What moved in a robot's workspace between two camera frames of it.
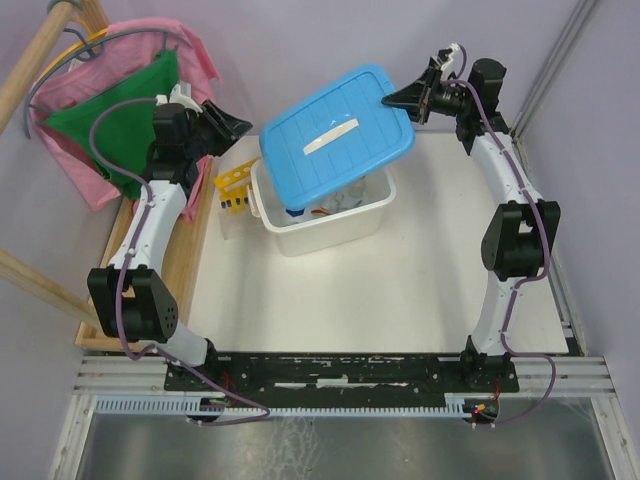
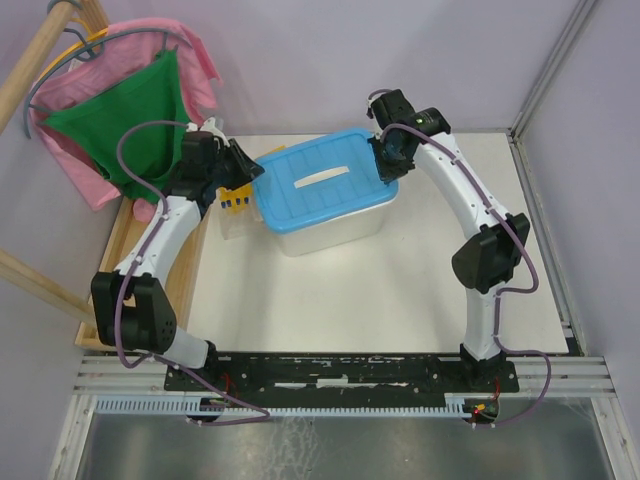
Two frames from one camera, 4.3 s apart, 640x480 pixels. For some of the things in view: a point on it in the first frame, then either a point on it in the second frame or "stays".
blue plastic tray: x=338 y=136 -> x=320 y=182
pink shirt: x=120 y=46 stays
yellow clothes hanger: x=88 y=38 stays
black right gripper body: x=442 y=99 -> x=391 y=165
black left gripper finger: x=226 y=129 -> x=239 y=168
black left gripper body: x=203 y=141 -> x=216 y=171
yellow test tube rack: x=234 y=187 stays
